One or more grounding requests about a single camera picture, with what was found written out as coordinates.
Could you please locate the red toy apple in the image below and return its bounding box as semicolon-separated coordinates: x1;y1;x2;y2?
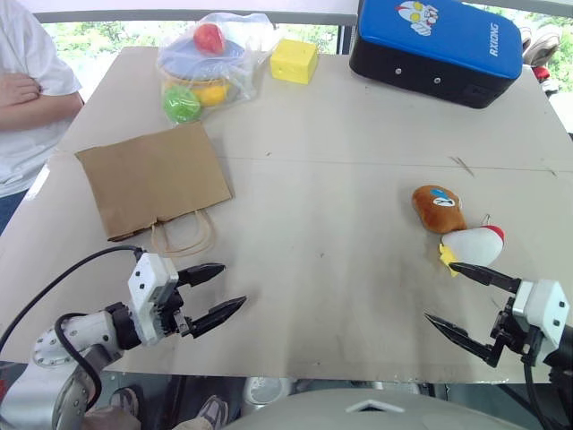
192;22;227;56

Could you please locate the bystander bare hand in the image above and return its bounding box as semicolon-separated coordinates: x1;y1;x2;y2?
0;73;44;108

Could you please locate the yellow toy fruit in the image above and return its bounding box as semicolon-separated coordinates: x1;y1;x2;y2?
189;79;230;108

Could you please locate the grey window rail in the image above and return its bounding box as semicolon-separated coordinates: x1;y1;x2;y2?
32;9;360;56

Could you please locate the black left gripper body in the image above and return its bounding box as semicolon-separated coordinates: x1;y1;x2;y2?
154;285;199;339

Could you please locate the blue toy plate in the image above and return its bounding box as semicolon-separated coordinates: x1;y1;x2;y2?
163;37;248;84

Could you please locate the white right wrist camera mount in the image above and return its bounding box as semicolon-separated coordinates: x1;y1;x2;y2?
511;279;572;365

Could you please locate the blue and black case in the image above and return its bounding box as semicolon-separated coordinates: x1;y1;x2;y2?
348;0;525;110

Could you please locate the brown paper bag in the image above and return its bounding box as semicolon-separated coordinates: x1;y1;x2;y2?
74;120;235;259

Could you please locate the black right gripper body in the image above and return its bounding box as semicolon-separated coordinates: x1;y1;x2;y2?
489;297;545;367

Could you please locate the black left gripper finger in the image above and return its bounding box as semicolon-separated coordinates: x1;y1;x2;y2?
175;262;227;288
189;295;248;340

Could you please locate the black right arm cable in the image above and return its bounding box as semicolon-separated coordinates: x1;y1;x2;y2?
522;361;559;430

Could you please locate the white round object under table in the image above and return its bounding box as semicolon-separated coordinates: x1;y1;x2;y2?
243;376;295;405

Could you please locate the green toy fruit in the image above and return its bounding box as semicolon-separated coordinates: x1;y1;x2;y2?
162;85;202;125

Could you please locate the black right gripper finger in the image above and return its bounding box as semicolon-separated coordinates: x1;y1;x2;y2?
423;313;501;369
448;262;523;295

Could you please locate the brown plush toy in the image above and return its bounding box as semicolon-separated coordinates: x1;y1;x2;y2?
411;185;468;235

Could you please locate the white chicken plush toy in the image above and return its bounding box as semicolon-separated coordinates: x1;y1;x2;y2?
438;214;508;279

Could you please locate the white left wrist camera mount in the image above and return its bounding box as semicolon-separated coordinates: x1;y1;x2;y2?
126;252;180;347

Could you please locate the clear plastic bag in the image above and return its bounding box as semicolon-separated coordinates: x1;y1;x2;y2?
156;12;282;125

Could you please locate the grey sneaker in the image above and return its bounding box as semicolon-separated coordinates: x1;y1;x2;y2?
194;394;230;427
110;386;141;418

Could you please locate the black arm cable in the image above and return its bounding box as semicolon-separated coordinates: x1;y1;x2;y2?
522;361;559;430
0;245;147;411

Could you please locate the person in white t-shirt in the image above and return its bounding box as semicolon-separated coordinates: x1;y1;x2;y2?
0;0;85;237

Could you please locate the white and red background clutter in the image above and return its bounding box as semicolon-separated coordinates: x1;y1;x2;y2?
520;22;562;94

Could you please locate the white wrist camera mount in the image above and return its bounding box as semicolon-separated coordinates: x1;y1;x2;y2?
511;279;572;365
126;252;180;347

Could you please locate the yellow cheese block toy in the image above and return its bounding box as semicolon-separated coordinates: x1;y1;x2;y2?
269;38;320;84

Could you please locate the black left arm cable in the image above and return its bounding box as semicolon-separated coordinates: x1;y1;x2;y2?
0;245;147;411

